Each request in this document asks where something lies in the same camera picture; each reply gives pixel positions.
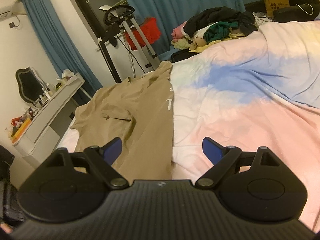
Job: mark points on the pink garment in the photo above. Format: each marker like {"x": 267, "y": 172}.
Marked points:
{"x": 178, "y": 32}

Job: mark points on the tan skeleton print t-shirt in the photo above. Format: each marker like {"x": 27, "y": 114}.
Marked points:
{"x": 140, "y": 120}

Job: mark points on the pastel tie-dye duvet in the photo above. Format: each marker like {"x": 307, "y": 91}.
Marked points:
{"x": 237, "y": 105}

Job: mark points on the tissue box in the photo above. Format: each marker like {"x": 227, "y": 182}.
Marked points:
{"x": 67, "y": 74}

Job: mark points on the yellow paper bag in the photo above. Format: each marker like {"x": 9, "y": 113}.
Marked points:
{"x": 275, "y": 2}

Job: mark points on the wide blue curtain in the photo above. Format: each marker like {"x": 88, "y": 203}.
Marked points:
{"x": 175, "y": 0}

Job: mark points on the orange box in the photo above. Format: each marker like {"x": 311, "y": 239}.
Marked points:
{"x": 23, "y": 127}

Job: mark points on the narrow blue curtain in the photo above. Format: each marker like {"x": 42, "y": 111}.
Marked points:
{"x": 50, "y": 30}

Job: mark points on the person's left hand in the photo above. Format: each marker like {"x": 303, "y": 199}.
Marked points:
{"x": 4, "y": 228}

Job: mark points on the garment steamer stand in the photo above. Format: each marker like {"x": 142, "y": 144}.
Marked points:
{"x": 136, "y": 35}

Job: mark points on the black garment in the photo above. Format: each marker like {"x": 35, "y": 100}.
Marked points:
{"x": 215, "y": 15}

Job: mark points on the green garment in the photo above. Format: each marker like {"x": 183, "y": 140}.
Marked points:
{"x": 220, "y": 30}

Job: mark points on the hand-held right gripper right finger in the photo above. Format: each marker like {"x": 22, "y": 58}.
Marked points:
{"x": 210, "y": 150}

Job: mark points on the black sofa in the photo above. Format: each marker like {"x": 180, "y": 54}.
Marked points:
{"x": 287, "y": 13}

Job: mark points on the black suitcase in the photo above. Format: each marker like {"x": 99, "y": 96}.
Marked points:
{"x": 182, "y": 55}

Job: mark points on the beige garment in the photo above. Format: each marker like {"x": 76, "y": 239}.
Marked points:
{"x": 197, "y": 43}

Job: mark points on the wavy frame mirror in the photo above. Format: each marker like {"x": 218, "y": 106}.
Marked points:
{"x": 30, "y": 85}

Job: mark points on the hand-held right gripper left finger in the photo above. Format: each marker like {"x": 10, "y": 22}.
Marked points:
{"x": 113, "y": 150}

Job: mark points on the white vanity desk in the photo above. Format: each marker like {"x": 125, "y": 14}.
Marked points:
{"x": 50, "y": 120}

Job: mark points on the group of cosmetic bottles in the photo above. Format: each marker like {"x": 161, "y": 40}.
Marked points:
{"x": 46, "y": 95}

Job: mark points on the red cloth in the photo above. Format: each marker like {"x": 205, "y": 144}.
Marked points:
{"x": 150, "y": 30}

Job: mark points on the pale yellow-green garment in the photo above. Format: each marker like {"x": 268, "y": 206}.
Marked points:
{"x": 181, "y": 45}

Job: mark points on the yellow garment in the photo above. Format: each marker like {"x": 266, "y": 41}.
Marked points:
{"x": 212, "y": 44}

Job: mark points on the white patterned garment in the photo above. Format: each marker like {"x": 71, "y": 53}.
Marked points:
{"x": 262, "y": 20}

